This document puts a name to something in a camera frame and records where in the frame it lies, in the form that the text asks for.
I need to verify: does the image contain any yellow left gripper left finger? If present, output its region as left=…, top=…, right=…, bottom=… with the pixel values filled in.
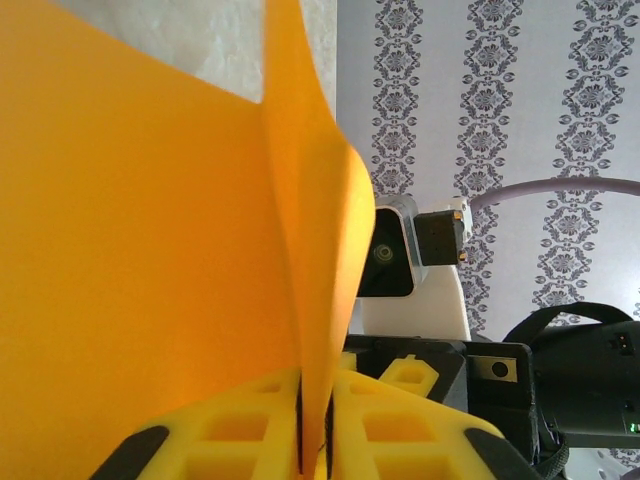
left=89, top=368, right=304, bottom=480

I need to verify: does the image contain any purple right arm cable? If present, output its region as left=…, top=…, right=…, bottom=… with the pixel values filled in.
left=417, top=175, right=640, bottom=267

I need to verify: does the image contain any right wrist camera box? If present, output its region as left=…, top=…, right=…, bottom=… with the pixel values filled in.
left=358, top=196, right=432, bottom=300

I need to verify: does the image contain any orange paper sheet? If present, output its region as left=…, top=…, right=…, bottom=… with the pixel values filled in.
left=0, top=0, right=377, bottom=480

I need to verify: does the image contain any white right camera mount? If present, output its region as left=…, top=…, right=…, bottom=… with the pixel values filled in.
left=357, top=197, right=475, bottom=342

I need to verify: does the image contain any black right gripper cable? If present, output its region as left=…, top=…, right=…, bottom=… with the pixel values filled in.
left=503, top=301, right=640, bottom=351

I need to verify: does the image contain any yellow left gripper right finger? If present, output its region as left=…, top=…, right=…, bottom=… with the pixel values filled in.
left=319, top=368, right=539, bottom=480

